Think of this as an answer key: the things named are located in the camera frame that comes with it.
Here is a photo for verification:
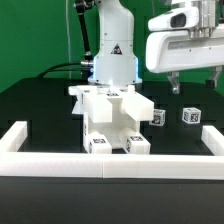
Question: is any black cable on table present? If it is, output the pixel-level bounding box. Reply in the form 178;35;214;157
36;62;93;79

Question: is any white chair seat piece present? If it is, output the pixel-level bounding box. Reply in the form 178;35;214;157
83;112;140;151

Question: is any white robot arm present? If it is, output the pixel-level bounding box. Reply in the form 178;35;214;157
89;0;224;94

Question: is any white U-shaped fence frame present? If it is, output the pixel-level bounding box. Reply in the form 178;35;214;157
0;121;224;180

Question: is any white chair back piece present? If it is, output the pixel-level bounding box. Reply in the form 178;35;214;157
68;85;154;123

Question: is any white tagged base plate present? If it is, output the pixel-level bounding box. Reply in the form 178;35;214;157
72;102;84;115

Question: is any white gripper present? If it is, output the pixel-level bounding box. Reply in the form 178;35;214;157
146;6;224;94

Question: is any black hose behind robot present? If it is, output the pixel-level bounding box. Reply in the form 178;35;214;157
73;0;98;68

